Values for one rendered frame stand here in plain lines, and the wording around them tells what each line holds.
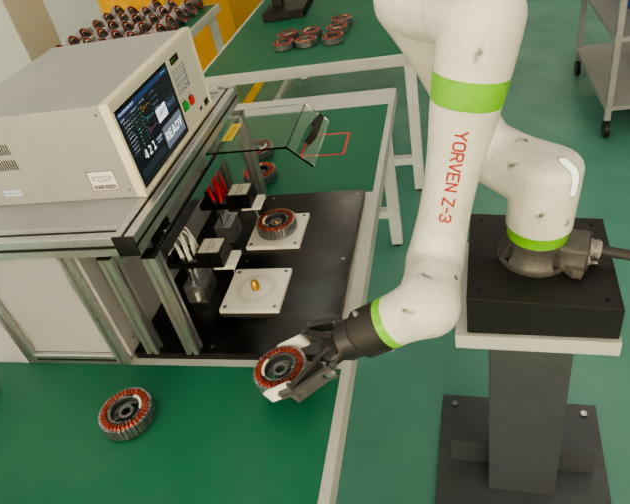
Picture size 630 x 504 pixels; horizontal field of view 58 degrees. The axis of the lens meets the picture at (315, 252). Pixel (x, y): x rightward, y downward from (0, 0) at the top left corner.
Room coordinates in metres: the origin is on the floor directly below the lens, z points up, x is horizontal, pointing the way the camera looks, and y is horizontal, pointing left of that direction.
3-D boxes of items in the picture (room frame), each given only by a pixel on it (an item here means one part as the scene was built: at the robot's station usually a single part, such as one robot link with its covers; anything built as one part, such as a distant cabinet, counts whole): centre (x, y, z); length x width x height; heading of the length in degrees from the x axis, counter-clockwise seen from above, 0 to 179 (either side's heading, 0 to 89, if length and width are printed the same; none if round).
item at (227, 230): (1.35, 0.22, 0.80); 0.08 x 0.05 x 0.06; 162
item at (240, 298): (1.08, 0.16, 0.78); 0.15 x 0.15 x 0.01; 72
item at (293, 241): (1.31, 0.09, 0.78); 0.15 x 0.15 x 0.01; 72
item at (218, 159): (1.22, 0.22, 1.03); 0.62 x 0.01 x 0.03; 162
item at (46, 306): (1.01, 0.61, 0.91); 0.28 x 0.03 x 0.32; 72
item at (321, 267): (1.20, 0.14, 0.76); 0.64 x 0.47 x 0.02; 162
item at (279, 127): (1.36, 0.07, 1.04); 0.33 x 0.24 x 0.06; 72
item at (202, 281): (1.12, 0.30, 0.80); 0.08 x 0.05 x 0.06; 162
